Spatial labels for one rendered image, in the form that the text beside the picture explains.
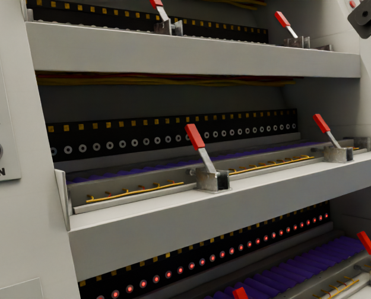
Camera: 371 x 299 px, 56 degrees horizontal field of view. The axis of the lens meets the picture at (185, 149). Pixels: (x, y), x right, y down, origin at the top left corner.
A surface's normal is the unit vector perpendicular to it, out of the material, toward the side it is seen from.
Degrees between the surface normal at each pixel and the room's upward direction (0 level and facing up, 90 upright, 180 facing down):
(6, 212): 90
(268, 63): 111
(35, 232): 90
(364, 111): 90
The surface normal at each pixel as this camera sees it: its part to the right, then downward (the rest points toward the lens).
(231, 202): 0.58, 0.03
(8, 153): 0.52, -0.33
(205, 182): -0.81, 0.11
